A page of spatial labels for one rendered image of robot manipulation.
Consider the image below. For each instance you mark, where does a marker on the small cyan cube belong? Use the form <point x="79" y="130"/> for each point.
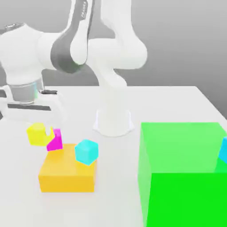
<point x="86" y="152"/>

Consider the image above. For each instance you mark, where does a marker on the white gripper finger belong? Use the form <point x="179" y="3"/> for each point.
<point x="48" y="130"/>

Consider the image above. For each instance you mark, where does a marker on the small yellow cube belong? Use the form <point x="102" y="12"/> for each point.
<point x="36" y="135"/>

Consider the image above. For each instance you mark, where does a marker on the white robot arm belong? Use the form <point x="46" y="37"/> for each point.
<point x="113" y="53"/>

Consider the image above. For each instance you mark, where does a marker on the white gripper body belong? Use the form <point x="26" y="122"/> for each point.
<point x="32" y="115"/>

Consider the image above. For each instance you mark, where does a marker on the large orange box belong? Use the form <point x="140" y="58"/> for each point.
<point x="66" y="175"/>

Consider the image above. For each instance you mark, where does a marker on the large green box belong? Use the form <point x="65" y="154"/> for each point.
<point x="182" y="177"/>

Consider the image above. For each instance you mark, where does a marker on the small blue cube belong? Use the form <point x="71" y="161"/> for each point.
<point x="223" y="150"/>

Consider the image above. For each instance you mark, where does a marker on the small magenta cube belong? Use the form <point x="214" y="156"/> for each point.
<point x="56" y="142"/>

